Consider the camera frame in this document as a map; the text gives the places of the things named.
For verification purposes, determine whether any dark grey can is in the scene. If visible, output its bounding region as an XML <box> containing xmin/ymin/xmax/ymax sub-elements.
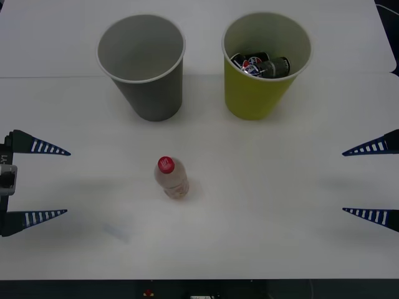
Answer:
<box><xmin>257</xmin><ymin>55</ymin><xmax>292</xmax><ymax>79</ymax></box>

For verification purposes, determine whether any clear bottle with red cap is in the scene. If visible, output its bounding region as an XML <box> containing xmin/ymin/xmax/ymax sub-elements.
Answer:
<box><xmin>153</xmin><ymin>155</ymin><xmax>190</xmax><ymax>202</ymax></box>

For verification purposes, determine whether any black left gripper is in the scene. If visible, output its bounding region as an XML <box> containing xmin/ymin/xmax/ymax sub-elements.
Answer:
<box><xmin>0</xmin><ymin>129</ymin><xmax>72</xmax><ymax>238</ymax></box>

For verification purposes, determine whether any black can with blue-red print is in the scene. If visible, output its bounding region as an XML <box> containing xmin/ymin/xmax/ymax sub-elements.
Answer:
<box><xmin>230</xmin><ymin>51</ymin><xmax>271</xmax><ymax>77</ymax></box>

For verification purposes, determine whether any grey plastic bin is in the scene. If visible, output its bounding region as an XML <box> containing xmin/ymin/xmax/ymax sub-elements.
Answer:
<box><xmin>95</xmin><ymin>13</ymin><xmax>186</xmax><ymax>123</ymax></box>

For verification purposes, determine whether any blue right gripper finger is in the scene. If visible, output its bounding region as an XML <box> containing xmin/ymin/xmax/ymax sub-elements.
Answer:
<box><xmin>342</xmin><ymin>207</ymin><xmax>399</xmax><ymax>233</ymax></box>
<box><xmin>342</xmin><ymin>128</ymin><xmax>399</xmax><ymax>157</ymax></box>

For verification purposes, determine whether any yellow-green plastic bin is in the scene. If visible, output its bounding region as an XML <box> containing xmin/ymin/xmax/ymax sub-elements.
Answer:
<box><xmin>221</xmin><ymin>11</ymin><xmax>314</xmax><ymax>121</ymax></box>

